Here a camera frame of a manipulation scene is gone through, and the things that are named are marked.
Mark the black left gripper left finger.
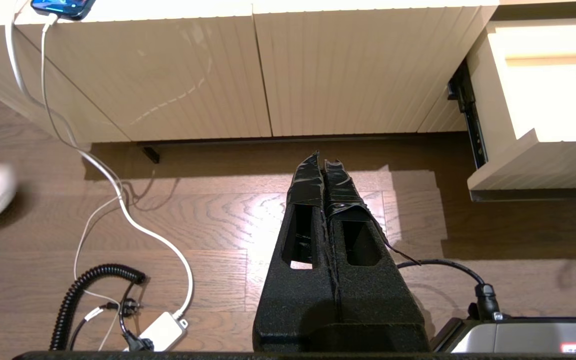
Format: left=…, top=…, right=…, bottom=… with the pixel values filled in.
left=253, top=152, right=341, bottom=352

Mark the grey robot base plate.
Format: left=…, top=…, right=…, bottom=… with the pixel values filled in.
left=433, top=317, right=576, bottom=353

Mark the cream drawer with black handle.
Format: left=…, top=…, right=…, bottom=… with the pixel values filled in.
left=447, top=21, right=576, bottom=203

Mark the thin white charging cable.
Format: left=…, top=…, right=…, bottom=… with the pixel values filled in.
left=42, top=14, right=134, bottom=351

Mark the cream ribbed cabinet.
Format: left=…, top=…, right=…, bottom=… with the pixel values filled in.
left=0, top=0, right=576, bottom=143

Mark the black smartphone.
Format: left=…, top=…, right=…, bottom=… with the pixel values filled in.
left=30, top=0, right=98, bottom=21

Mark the white power adapter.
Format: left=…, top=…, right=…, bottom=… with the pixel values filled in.
left=125, top=311, right=190, bottom=352

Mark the black coiled cable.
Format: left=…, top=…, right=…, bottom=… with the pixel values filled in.
left=49, top=263, right=147, bottom=351

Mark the black cable with round connector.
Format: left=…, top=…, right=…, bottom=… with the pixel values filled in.
left=397, top=259, right=501, bottom=321

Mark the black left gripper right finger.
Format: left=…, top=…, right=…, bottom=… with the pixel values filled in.
left=323, top=159, right=431, bottom=352

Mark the thick white power cable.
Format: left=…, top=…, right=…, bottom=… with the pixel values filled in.
left=6, top=0, right=195, bottom=321

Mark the black plug cable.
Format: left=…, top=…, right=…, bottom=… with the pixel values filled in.
left=118, top=280, right=155, bottom=352

